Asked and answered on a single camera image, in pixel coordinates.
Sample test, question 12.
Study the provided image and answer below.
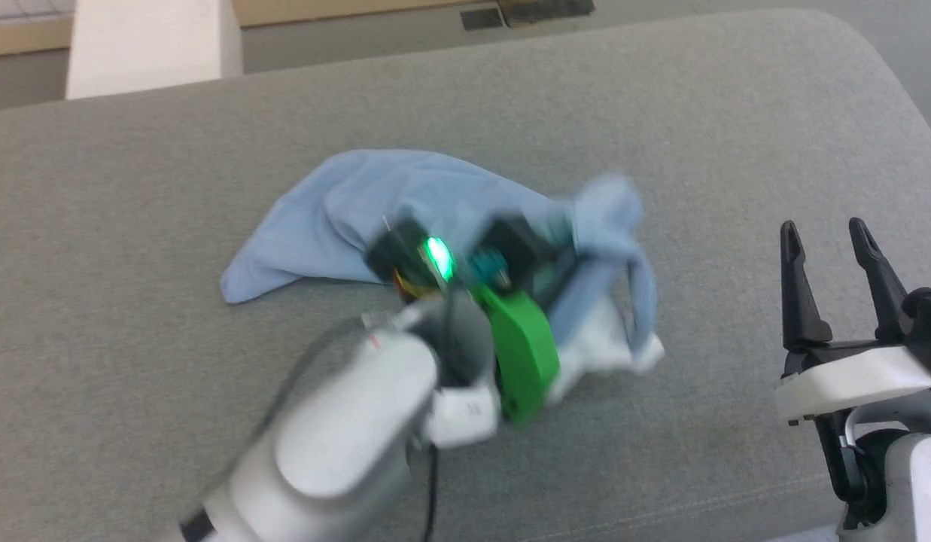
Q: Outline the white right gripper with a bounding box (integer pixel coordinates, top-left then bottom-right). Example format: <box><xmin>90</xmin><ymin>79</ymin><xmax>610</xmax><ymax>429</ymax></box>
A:
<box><xmin>774</xmin><ymin>218</ymin><xmax>931</xmax><ymax>425</ymax></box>

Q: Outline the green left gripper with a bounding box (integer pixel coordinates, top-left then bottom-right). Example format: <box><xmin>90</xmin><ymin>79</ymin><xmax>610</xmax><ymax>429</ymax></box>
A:
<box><xmin>366</xmin><ymin>221</ymin><xmax>561</xmax><ymax>431</ymax></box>

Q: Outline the light blue garment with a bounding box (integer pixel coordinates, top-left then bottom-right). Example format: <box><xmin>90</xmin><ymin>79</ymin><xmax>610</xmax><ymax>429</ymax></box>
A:
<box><xmin>221</xmin><ymin>149</ymin><xmax>665</xmax><ymax>403</ymax></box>

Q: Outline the grey fabric sofa cushion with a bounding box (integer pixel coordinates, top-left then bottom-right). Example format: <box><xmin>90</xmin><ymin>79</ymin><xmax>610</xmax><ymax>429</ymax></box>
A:
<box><xmin>0</xmin><ymin>8</ymin><xmax>931</xmax><ymax>542</ymax></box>

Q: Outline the white square pillar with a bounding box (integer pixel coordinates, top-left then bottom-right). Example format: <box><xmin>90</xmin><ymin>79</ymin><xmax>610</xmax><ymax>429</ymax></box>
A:
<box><xmin>65</xmin><ymin>0</ymin><xmax>244</xmax><ymax>101</ymax></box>

